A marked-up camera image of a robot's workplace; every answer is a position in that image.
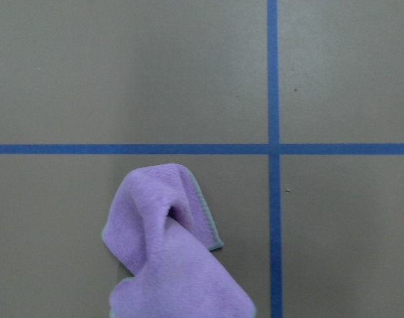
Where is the purple microfiber cloth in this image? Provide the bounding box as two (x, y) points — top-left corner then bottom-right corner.
(102, 164), (256, 317)

